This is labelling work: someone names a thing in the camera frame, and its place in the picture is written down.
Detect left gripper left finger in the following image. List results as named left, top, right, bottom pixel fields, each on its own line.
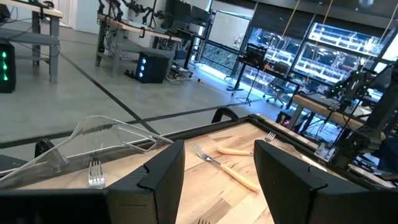
left=107, top=139, right=187, bottom=224

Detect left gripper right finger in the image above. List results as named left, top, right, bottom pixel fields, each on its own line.
left=254, top=139, right=327, bottom=224

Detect white-handled fork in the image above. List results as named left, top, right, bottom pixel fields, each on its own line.
left=88, top=159, right=106, bottom=190

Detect clear plastic bin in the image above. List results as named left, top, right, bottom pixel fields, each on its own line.
left=0, top=114, right=174, bottom=190

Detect wooden work table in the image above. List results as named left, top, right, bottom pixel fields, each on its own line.
left=284, top=93, right=388, bottom=141

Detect office chair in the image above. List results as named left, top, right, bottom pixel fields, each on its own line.
left=262, top=83, right=292, bottom=108

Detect black computer blue lights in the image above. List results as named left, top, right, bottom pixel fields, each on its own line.
left=135, top=51, right=171, bottom=85

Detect black tripod stand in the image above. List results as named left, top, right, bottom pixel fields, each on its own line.
left=226, top=42, right=272, bottom=107

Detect table with grey legs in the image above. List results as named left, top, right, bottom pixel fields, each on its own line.
left=0, top=0, right=63, bottom=84
left=95, top=14, right=183, bottom=78

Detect white board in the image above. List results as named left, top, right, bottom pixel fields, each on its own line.
left=207, top=10, right=252, bottom=51

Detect black computer green lights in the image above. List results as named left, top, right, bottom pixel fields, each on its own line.
left=0, top=42, right=17, bottom=94

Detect grey metal bracket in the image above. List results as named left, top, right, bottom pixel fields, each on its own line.
left=313, top=141, right=339, bottom=163

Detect black loop handle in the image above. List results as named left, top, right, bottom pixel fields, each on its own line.
left=34, top=138, right=56, bottom=159
left=211, top=107, right=240, bottom=124

